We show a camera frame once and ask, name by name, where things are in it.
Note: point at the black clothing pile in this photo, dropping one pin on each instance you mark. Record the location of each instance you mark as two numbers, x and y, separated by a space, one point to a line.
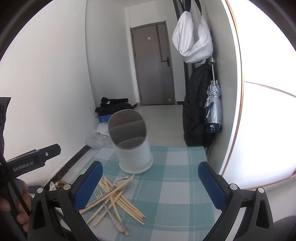
115 105

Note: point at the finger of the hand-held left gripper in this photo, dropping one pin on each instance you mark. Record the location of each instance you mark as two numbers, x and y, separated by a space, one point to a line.
49 151

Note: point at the pile of bamboo chopsticks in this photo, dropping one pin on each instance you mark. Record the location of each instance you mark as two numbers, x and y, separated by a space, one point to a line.
124 205

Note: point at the white plastic mailer bag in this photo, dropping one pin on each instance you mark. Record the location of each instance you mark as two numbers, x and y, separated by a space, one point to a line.
103 128

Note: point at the blue cardboard box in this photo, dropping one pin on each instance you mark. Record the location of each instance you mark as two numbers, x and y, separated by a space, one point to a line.
105 118

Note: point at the black jacket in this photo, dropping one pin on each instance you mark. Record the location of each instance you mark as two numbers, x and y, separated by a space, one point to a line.
194 111

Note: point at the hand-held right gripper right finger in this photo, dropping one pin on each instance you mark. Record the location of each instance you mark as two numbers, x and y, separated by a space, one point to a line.
212 185

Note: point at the person's left hand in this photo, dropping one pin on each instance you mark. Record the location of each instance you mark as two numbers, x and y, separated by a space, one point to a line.
24 217

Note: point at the white shoulder bag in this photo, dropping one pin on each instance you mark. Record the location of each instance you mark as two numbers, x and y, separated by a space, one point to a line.
192 41

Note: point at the brown shoe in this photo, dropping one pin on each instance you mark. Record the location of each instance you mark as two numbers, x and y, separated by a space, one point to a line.
62 183

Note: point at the silver folded umbrella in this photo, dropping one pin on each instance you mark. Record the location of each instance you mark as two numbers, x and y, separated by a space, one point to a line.
214 109

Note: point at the grey entrance door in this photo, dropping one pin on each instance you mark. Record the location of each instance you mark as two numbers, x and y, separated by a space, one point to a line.
150 64

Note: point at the grey cylindrical utensil holder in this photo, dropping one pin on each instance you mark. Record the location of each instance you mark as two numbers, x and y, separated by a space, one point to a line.
134 157

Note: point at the white panel with wooden trim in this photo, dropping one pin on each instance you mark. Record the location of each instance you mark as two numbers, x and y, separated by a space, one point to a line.
266 127

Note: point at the white shoe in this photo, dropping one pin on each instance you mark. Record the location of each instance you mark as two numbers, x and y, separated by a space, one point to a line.
52 186

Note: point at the teal plaid tablecloth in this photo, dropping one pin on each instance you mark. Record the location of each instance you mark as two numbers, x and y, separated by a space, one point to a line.
173 185

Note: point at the translucent grey plastic bag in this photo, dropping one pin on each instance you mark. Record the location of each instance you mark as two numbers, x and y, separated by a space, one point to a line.
96 141

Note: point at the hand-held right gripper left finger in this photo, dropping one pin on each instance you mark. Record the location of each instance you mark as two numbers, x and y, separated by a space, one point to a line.
89 185

